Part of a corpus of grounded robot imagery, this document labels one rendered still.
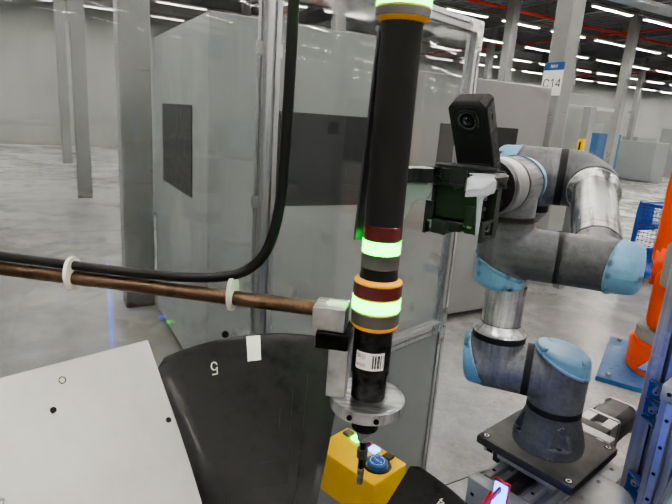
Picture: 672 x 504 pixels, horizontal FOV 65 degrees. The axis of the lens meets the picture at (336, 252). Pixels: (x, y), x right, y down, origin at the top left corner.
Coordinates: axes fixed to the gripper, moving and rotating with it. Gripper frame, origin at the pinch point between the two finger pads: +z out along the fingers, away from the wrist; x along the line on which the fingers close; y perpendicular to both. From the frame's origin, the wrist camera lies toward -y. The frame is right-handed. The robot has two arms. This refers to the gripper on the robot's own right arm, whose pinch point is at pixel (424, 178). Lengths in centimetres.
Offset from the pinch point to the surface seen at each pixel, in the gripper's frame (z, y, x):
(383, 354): 8.5, 14.9, -1.9
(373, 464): -30, 58, 18
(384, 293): 9.4, 9.0, -1.9
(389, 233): 8.9, 3.9, -1.6
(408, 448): -118, 115, 49
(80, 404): 13, 35, 41
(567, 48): -658, -105, 139
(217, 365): 6.9, 24.5, 20.9
